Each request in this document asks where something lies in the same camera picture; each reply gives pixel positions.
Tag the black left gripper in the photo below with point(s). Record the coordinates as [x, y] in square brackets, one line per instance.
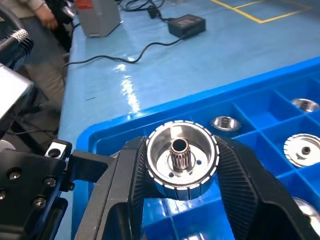
[22, 180]

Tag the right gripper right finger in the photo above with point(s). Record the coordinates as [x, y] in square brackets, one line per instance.
[250, 195]

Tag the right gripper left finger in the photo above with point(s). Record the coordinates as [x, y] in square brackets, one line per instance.
[112, 200]

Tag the blue compartment tray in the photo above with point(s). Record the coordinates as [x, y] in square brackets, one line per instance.
[250, 90]

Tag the bystander bare hand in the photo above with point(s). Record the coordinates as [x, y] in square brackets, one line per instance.
[48, 18]

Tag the bystander in grey clothes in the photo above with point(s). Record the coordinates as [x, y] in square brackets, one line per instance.
[42, 75]

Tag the grey device with red label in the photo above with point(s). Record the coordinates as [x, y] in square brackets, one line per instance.
[100, 20]

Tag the black power adapter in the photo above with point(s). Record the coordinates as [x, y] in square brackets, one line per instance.
[187, 23]

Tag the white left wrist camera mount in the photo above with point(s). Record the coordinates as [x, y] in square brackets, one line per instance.
[12, 95]

